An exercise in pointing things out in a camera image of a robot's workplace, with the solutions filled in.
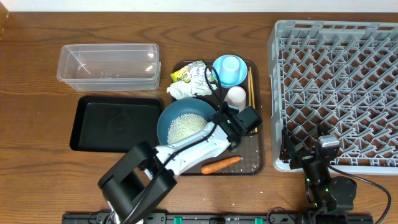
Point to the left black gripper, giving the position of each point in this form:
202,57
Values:
234,144

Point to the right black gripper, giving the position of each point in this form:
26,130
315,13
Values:
305,157

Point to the pink cup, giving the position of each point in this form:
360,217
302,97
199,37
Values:
236,96

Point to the pile of white rice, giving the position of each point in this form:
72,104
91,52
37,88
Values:
184,126

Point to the dark blue bowl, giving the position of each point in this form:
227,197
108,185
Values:
178,108

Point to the light blue cup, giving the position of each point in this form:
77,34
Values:
229,70

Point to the orange carrot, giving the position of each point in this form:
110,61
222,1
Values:
216,166

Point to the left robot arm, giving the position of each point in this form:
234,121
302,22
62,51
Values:
141,179

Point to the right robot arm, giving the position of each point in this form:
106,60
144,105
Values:
332,197

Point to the grey dishwasher rack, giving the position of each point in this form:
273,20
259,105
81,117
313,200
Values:
343,76

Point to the left wooden chopstick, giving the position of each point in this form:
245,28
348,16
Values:
249,87

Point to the wooden chopstick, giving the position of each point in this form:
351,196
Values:
253,101
249,87

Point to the brown serving tray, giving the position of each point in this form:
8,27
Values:
251,148

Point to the light blue small bowl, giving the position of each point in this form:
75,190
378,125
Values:
242,73

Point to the crumpled silver foil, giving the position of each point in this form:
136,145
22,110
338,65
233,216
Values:
197,72

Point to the right wooden chopstick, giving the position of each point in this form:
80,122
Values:
253,101

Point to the crumpled white tissue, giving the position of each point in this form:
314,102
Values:
180,90

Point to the yellow green snack wrapper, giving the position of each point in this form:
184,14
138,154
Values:
183,74

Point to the black rectangular tray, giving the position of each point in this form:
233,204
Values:
114,124

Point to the clear plastic container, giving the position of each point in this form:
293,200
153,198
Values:
110,67

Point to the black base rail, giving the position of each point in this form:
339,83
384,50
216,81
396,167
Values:
162,218

